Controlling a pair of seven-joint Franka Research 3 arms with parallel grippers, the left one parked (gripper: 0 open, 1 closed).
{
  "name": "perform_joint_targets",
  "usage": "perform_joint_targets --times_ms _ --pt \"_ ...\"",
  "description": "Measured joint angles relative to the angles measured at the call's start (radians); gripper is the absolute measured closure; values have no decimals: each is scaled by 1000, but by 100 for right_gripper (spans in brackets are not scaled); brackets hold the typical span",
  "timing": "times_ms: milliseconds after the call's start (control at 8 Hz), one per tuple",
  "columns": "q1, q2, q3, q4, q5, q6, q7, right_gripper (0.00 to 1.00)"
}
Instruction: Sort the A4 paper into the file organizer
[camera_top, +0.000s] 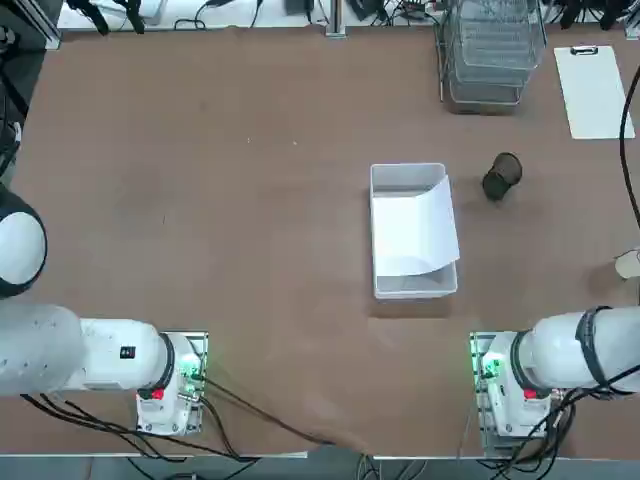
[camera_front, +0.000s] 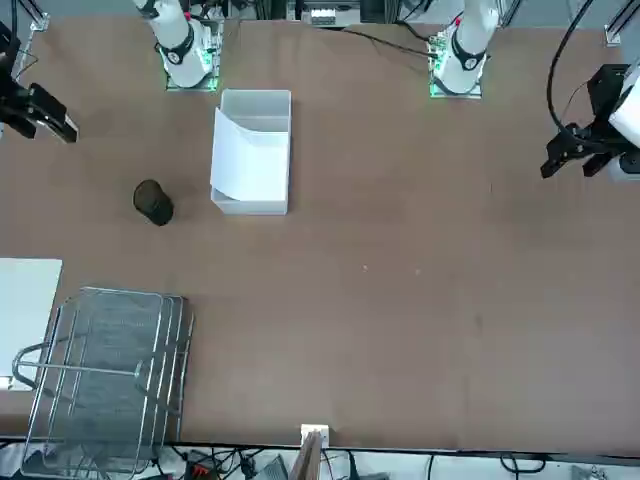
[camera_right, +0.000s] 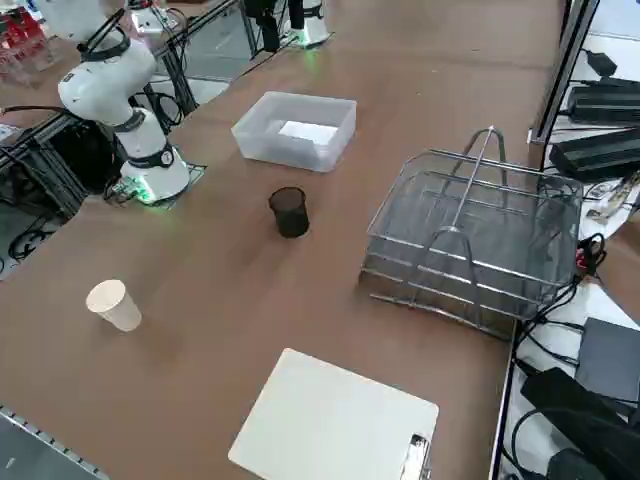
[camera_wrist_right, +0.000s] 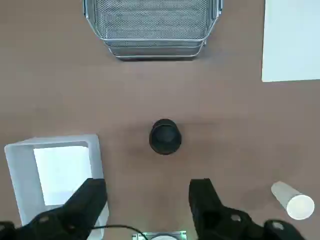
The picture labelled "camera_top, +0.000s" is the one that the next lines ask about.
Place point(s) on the silver mesh file organizer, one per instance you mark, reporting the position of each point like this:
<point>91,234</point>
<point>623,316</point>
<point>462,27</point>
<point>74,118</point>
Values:
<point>492,50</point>

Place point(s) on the white clipboard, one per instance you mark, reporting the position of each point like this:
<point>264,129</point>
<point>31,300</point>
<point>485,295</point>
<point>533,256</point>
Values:
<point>595,95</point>

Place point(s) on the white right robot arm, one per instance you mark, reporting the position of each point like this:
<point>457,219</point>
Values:
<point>555,350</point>

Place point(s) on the white A4 paper sheet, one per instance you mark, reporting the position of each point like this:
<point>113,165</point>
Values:
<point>415,230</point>

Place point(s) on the black adapter box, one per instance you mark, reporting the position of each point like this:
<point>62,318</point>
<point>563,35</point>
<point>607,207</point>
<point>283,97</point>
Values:
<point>299,6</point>

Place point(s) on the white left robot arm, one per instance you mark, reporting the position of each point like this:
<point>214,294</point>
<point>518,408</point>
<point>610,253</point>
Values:
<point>100,355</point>

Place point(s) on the aluminium profile post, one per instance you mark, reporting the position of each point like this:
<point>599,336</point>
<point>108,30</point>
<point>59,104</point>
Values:
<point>336,20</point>

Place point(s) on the beige paper cup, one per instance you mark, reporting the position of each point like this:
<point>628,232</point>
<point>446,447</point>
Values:
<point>630,265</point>

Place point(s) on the white plastic bin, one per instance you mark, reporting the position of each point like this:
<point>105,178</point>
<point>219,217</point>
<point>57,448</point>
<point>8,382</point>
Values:
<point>400,289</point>

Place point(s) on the black mesh pen cup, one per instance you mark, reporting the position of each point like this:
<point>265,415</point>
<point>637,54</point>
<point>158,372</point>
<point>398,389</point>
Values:
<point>502,177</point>

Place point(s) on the aluminium frame rail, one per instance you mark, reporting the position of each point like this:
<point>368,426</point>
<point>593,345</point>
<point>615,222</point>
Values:
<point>45,30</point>

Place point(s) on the black power supply box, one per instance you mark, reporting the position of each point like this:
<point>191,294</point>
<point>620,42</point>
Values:
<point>367,9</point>

